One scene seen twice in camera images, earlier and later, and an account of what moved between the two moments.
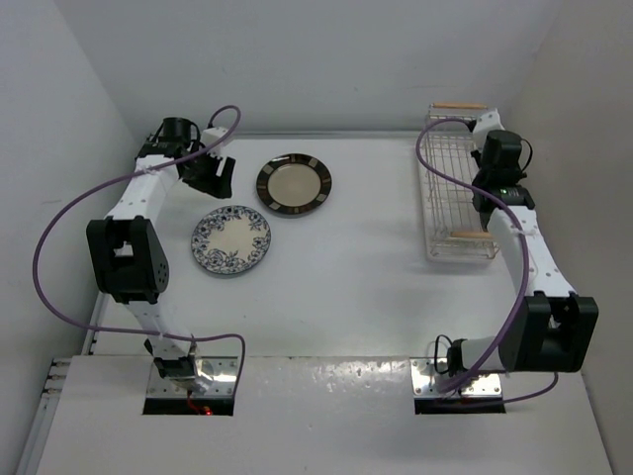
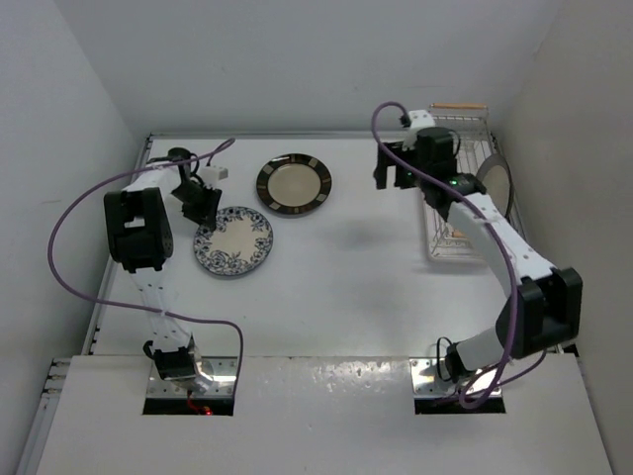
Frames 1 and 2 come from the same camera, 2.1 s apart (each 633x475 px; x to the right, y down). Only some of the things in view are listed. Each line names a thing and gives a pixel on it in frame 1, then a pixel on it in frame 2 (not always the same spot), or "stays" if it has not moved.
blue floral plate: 230,239 stays
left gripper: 215,185 to 206,214
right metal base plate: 430,374 stays
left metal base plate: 214,377 stays
